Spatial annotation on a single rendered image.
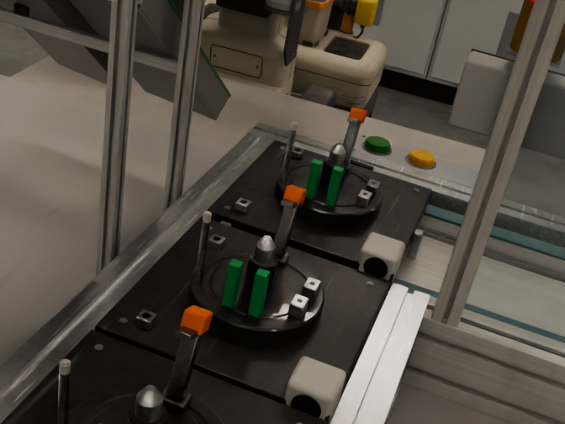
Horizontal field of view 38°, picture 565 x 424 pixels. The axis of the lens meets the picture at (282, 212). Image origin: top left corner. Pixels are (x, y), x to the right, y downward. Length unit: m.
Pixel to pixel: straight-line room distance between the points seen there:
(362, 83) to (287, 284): 1.23
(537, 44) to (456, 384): 0.40
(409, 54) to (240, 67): 2.38
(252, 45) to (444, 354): 1.03
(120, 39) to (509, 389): 0.56
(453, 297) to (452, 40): 3.24
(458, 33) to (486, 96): 3.25
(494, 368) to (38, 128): 0.83
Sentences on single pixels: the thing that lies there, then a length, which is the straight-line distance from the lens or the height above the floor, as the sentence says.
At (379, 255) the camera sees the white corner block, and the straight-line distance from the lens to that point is 0.94.
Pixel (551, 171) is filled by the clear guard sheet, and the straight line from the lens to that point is 0.83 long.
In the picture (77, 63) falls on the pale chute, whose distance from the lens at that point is 1.24.
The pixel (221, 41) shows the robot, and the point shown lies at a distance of 1.82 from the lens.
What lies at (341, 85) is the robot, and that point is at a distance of 2.05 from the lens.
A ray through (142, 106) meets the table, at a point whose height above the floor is 0.86.
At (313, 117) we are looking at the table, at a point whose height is 0.86.
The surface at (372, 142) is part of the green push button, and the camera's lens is 1.25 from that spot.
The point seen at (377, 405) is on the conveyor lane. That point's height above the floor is 0.96.
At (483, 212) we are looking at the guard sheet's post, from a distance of 0.85.
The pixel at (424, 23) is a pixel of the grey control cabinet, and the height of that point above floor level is 0.37.
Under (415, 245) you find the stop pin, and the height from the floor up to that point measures 0.95.
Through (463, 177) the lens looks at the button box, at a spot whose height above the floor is 0.96.
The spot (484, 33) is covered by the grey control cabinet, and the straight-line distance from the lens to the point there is 4.07.
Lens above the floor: 1.49
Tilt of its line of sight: 30 degrees down
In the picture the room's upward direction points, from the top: 11 degrees clockwise
